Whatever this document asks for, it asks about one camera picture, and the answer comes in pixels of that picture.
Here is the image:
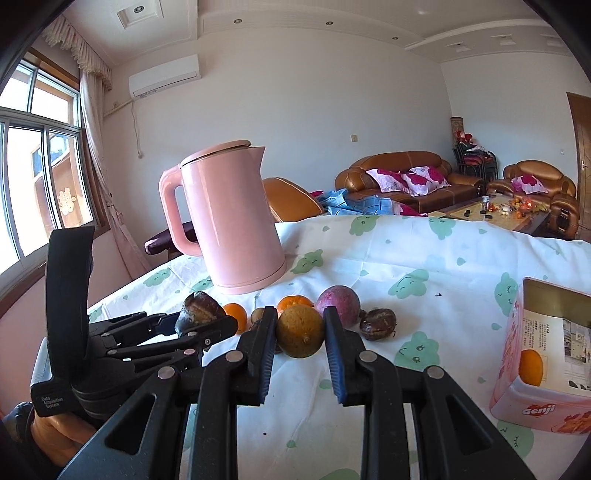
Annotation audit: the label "white cloud pattern tablecloth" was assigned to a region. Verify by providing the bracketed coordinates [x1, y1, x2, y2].
[89, 216, 590, 479]

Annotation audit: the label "white air conditioner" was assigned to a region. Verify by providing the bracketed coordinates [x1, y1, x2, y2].
[128, 54, 201, 99]

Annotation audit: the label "stacked dark chairs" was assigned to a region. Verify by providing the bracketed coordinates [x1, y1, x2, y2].
[454, 131, 499, 183]

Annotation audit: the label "window with curtain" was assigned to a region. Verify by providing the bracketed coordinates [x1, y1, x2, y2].
[1, 15, 149, 304]

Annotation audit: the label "pink floral left pillow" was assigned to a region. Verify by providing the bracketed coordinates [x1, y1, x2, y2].
[366, 168, 413, 196]

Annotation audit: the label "yellow green citrus fruit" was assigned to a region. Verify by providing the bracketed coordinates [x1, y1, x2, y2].
[276, 305, 325, 358]

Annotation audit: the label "medium orange tangerine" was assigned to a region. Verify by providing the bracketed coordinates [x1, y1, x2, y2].
[276, 295, 315, 316]

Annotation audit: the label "pink floral right pillow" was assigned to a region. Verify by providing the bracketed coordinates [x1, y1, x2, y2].
[403, 166, 451, 197]

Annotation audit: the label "blue plaid blanket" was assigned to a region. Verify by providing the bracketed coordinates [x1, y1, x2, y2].
[315, 189, 410, 216]

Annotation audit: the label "paper leaflet in tin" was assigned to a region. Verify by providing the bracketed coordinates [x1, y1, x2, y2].
[522, 310, 590, 397]

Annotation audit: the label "purple passion fruit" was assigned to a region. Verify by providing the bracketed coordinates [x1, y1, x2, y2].
[315, 285, 362, 328]

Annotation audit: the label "wooden coffee table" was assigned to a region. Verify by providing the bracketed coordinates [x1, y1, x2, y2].
[429, 194, 550, 236]

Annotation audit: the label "pink floral armchair pillow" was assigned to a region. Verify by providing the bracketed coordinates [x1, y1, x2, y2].
[511, 174, 549, 195]

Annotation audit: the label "small brown longan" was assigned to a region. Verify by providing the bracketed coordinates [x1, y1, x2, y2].
[250, 307, 264, 325]

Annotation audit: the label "left hand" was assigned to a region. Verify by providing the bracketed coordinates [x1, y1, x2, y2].
[30, 412, 96, 467]

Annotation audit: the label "brown leather long sofa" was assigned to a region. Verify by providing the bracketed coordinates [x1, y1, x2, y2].
[335, 151, 485, 214]

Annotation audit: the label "brown leather armchair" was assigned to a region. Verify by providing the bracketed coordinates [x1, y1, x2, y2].
[487, 160, 580, 239]

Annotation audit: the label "pink electric kettle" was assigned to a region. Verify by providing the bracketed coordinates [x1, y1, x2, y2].
[158, 140, 286, 294]

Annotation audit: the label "small orange tangerine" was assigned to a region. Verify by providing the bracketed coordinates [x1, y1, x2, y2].
[223, 303, 249, 335]

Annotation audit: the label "large orange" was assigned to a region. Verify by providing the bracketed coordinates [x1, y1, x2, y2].
[519, 349, 544, 387]

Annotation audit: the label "brown wooden door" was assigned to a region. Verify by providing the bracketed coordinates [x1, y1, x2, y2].
[567, 92, 591, 200]

